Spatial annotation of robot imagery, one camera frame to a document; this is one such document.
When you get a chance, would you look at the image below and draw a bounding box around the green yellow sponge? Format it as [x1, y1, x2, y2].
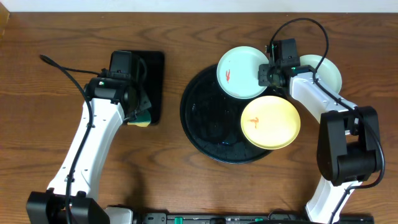
[127, 110, 152, 128]

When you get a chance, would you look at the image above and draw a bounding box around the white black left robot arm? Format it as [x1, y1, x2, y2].
[26, 50, 152, 223]

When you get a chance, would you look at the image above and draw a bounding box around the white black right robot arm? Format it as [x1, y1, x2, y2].
[258, 39, 385, 223]

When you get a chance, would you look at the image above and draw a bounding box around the black rectangular tray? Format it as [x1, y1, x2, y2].
[132, 50, 165, 125]

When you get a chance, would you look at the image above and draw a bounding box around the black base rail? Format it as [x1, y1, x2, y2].
[105, 205, 376, 224]

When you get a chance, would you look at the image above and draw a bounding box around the black round tray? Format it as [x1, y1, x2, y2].
[180, 64, 272, 164]

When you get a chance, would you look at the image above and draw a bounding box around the mint plate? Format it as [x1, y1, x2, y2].
[300, 54, 342, 93]
[216, 46, 269, 100]

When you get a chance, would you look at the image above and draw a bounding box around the yellow plate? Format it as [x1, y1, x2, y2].
[240, 96, 301, 150]

